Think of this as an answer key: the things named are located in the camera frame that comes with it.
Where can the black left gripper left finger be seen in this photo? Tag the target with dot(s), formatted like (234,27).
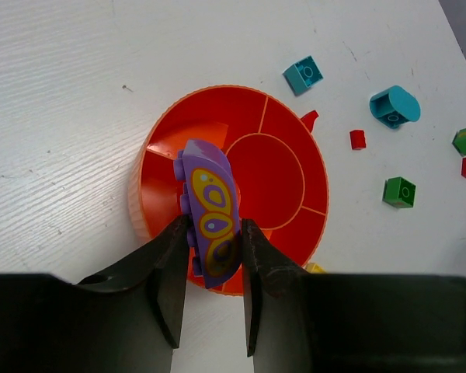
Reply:
(125,318)

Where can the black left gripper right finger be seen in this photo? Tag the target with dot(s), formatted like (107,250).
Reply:
(301,322)

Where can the long yellow lego plate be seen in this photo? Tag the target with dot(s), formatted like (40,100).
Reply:
(314,268)

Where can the purple butterfly lego brick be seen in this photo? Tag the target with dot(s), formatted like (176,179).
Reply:
(209,198)

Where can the green square lego brick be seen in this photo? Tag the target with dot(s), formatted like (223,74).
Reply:
(399,193)

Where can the small red lego tile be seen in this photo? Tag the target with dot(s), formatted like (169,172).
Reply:
(357,139)

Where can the red slope lego piece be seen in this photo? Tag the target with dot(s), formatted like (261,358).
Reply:
(308,120)

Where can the teal rounded lego brick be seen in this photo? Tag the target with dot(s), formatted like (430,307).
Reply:
(394,107)

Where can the teal square lego brick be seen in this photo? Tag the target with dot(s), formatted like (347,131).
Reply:
(302,75)

